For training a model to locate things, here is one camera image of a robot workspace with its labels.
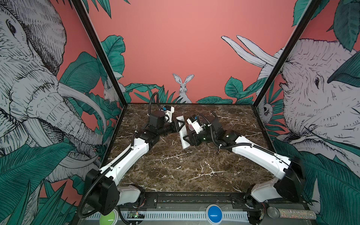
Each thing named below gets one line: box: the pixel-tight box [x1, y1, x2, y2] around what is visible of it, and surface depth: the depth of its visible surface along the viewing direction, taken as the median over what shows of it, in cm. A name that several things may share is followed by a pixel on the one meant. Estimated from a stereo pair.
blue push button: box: [205, 204, 224, 225], surface depth 70 cm
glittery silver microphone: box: [266, 206, 317, 220], surface depth 69 cm
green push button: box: [99, 208, 119, 225], surface depth 69 cm
